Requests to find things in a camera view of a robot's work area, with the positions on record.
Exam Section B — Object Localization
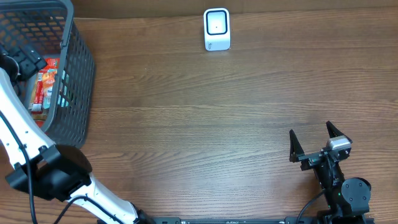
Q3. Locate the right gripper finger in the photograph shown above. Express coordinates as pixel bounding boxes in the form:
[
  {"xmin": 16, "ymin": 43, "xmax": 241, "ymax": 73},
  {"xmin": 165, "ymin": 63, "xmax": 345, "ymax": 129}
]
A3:
[
  {"xmin": 289, "ymin": 129, "xmax": 305, "ymax": 162},
  {"xmin": 326, "ymin": 121, "xmax": 352, "ymax": 144}
]

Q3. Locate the red snack bar packet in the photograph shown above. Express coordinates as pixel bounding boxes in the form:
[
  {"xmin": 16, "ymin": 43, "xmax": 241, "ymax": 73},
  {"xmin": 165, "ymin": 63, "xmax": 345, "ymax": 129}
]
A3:
[{"xmin": 28, "ymin": 58, "xmax": 60, "ymax": 128}]

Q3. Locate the orange tissue packet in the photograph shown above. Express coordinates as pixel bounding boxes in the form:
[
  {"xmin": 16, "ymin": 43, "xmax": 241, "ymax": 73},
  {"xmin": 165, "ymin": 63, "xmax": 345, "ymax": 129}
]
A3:
[{"xmin": 42, "ymin": 68, "xmax": 57, "ymax": 110}]

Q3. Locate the green wet wipes packet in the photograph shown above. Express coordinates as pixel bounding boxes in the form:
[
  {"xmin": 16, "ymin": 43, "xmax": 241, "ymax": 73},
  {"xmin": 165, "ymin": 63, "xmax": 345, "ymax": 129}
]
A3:
[{"xmin": 58, "ymin": 71, "xmax": 69, "ymax": 107}]

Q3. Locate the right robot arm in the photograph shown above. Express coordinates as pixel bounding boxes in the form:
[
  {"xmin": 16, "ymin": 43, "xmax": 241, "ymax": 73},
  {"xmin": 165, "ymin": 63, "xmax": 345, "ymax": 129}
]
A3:
[{"xmin": 289, "ymin": 121, "xmax": 374, "ymax": 223}]

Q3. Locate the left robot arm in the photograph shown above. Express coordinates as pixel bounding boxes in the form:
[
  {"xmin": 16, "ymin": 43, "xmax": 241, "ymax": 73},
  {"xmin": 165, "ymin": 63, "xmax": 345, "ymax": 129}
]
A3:
[{"xmin": 1, "ymin": 49, "xmax": 154, "ymax": 223}]

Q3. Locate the white barcode scanner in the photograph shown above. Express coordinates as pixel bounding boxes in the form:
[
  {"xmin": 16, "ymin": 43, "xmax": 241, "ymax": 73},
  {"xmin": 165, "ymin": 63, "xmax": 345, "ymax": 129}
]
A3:
[{"xmin": 203, "ymin": 7, "xmax": 231, "ymax": 51}]

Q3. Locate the grey plastic shopping basket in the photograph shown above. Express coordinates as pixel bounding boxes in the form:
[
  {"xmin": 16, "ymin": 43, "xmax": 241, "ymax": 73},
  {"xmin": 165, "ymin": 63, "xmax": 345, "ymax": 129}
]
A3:
[{"xmin": 1, "ymin": 0, "xmax": 96, "ymax": 148}]

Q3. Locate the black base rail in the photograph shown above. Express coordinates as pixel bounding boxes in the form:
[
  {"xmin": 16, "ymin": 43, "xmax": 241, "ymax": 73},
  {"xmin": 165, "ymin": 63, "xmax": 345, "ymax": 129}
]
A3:
[{"xmin": 149, "ymin": 215, "xmax": 376, "ymax": 224}]

